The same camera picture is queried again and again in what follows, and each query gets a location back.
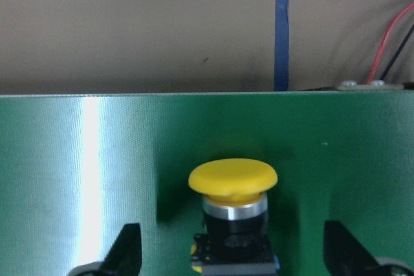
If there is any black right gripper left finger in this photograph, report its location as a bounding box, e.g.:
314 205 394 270
68 223 142 275

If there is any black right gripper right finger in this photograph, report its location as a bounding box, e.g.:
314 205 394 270
323 220 413 275

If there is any yellow push button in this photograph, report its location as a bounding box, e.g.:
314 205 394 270
188 158 279 275

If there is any green conveyor belt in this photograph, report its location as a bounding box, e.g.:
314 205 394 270
1 90 413 275

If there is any red black conveyor cable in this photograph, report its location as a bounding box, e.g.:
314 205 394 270
366 1 414 85

